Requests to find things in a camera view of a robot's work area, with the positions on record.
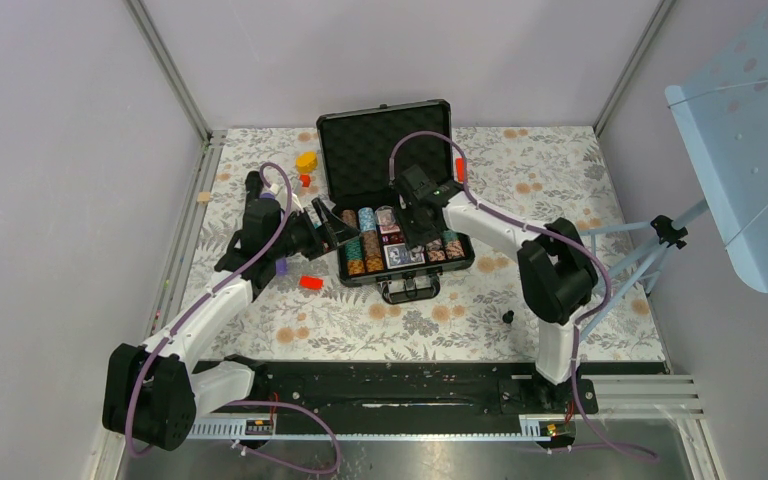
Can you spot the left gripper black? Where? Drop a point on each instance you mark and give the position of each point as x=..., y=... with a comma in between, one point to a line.
x=326, y=236

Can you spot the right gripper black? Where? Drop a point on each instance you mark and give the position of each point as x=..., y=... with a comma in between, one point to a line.
x=412, y=239

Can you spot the clear plastic disc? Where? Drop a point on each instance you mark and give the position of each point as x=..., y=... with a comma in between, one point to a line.
x=385, y=217

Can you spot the blue playing card deck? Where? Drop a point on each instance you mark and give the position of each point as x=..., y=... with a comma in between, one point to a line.
x=398, y=256

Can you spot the black poker chip case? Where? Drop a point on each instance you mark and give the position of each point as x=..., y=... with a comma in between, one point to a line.
x=356, y=148

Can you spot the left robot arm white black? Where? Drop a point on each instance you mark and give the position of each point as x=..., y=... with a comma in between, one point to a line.
x=153, y=392

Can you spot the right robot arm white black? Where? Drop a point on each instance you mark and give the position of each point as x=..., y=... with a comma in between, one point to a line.
x=557, y=275

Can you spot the red playing card deck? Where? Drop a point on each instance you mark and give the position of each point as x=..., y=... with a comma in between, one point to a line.
x=392, y=230

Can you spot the brown chip stack far left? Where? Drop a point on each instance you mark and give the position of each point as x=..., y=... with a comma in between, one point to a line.
x=353, y=249

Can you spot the red block beside case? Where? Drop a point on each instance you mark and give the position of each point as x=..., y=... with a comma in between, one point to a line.
x=460, y=169

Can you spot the yellow cylinder block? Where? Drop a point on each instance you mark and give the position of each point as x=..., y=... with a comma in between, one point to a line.
x=306, y=162

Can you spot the purple chip stack far right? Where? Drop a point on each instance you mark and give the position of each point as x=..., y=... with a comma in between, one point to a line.
x=452, y=245

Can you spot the purple toy microphone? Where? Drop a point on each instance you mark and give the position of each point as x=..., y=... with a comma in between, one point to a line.
x=281, y=263

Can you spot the red rectangular block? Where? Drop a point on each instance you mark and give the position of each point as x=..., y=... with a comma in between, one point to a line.
x=311, y=282

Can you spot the black microphone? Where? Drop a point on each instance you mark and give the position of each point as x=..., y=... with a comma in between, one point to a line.
x=253, y=189

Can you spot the light blue tripod stand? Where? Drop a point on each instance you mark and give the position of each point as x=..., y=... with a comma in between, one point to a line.
x=645, y=263

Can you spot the light blue perforated panel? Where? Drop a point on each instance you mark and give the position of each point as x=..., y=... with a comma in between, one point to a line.
x=721, y=112

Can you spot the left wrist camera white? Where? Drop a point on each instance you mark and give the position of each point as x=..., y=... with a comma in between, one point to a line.
x=286, y=197

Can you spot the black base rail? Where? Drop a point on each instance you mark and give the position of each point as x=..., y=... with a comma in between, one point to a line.
x=404, y=398

